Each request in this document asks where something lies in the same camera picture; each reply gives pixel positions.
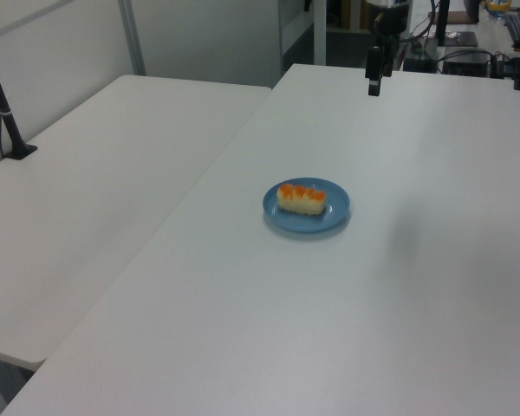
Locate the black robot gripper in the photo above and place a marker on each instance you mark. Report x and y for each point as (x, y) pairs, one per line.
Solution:
(390, 19)

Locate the bread with orange topping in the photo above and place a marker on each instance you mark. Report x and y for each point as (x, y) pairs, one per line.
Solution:
(301, 200)

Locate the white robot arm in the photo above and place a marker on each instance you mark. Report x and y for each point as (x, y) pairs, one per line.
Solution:
(388, 1)

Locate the blue round plate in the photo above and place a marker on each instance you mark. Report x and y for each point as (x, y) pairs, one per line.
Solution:
(333, 212)

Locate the small black box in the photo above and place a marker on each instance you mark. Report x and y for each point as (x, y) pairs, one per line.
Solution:
(418, 64)

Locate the black vertical pole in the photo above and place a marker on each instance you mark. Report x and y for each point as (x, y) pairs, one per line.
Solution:
(442, 21)

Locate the black flat board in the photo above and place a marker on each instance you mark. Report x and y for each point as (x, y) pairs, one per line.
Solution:
(461, 39)

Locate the black electronics box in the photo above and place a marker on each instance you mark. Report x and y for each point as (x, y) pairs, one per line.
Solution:
(466, 64)

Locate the white cabinet panel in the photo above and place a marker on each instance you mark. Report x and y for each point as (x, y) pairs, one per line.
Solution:
(301, 34)

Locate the yellow object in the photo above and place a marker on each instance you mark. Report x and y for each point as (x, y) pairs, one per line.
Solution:
(497, 5)

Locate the white side table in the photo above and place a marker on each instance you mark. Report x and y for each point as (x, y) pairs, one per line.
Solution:
(91, 195)

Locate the black pole stand with base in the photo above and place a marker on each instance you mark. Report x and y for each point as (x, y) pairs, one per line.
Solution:
(6, 121)

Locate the grey metal frame post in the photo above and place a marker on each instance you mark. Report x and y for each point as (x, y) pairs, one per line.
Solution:
(132, 39)

